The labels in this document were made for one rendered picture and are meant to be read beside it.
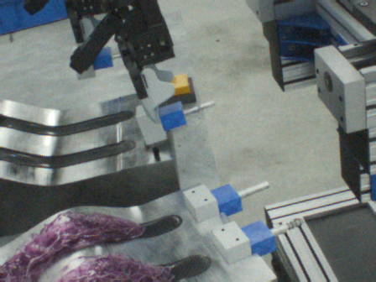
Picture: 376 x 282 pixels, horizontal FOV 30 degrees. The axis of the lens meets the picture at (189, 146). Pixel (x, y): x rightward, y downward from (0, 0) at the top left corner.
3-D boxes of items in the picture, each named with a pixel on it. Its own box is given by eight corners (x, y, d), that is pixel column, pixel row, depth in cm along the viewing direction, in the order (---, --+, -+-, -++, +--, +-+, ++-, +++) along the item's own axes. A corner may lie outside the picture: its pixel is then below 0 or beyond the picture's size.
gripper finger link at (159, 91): (184, 117, 112) (165, 62, 111) (148, 128, 113) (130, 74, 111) (185, 114, 115) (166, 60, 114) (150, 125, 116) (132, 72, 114)
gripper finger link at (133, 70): (148, 98, 110) (129, 44, 109) (138, 101, 110) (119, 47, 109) (149, 95, 115) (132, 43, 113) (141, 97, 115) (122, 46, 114)
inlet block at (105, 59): (140, 58, 146) (135, 34, 144) (141, 68, 142) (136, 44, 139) (79, 70, 146) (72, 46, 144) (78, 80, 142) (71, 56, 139)
